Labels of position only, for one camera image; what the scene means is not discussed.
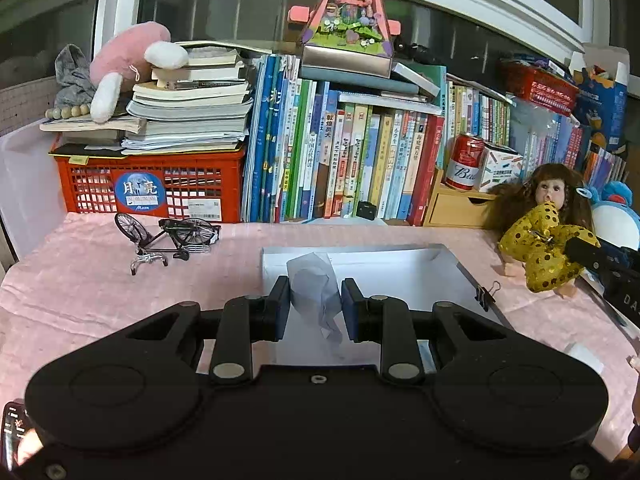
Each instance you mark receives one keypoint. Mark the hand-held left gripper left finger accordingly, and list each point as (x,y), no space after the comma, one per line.
(281,307)

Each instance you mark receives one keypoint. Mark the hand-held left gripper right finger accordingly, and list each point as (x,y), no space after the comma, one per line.
(350,310)

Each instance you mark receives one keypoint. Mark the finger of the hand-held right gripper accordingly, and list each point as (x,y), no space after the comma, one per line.
(582,252)

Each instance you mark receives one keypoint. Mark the grey gauze cloth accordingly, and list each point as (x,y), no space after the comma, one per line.
(312,285)

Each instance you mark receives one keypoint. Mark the yellow sequin bow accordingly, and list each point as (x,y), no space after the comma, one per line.
(535,245)

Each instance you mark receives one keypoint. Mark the white shallow box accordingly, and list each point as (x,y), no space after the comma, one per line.
(395,270)

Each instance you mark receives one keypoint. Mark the blue penguin plush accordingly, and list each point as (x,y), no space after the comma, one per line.
(615,220)

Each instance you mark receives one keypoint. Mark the brown-haired doll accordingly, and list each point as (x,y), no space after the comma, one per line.
(547,190)

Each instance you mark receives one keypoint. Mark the white paper piece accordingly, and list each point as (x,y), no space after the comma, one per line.
(582,357)

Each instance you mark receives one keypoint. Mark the small black object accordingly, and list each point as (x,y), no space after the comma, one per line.
(366,210)

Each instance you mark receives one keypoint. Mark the black binder clip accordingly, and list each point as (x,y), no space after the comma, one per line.
(484,294)

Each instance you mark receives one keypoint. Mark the black miniature bicycle model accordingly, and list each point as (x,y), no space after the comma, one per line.
(181,255)

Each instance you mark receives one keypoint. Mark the small white printed box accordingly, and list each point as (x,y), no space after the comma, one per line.
(502,167)

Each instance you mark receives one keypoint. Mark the wooden drawer box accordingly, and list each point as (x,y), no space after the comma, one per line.
(452,207)

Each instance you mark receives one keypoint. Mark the blue printed carton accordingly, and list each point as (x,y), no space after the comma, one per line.
(600,105)

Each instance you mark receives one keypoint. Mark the red drink can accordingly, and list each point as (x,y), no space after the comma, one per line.
(465,160)

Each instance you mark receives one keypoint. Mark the row of standing picture books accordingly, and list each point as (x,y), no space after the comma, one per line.
(350,160)

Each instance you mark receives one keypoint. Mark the red plastic basket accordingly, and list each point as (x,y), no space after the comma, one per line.
(540,87)

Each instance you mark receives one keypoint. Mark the row of thin standing books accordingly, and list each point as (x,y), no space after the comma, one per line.
(480,110)

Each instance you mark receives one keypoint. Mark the red plastic crate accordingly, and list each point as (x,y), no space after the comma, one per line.
(150,162)

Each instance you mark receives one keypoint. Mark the stack of lying books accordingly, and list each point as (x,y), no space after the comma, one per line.
(190,120)

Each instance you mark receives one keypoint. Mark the teal flat book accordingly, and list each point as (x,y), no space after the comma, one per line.
(360,85)

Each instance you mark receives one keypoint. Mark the beige flat book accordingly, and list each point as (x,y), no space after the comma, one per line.
(100,124)

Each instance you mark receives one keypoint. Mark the translucent white storage bin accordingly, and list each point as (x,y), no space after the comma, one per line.
(25,185)

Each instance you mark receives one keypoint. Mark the pink triangular diorama house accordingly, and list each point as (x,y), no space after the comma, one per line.
(345,20)

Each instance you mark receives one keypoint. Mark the dark glossy object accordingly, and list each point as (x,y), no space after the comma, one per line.
(12,430)

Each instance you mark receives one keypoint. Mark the pink and white plush toy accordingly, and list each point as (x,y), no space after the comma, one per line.
(125,55)

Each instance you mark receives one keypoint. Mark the grey plush toy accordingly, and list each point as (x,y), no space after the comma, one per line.
(72,80)

